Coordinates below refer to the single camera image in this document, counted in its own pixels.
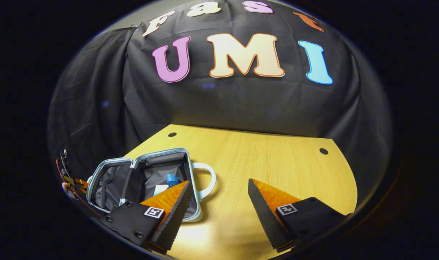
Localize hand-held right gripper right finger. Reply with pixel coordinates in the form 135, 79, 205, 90
247, 178, 350, 253

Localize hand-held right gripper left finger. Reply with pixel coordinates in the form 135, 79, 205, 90
98, 180, 193, 254

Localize light blue suitcase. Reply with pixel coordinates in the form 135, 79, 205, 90
86, 147, 217, 223

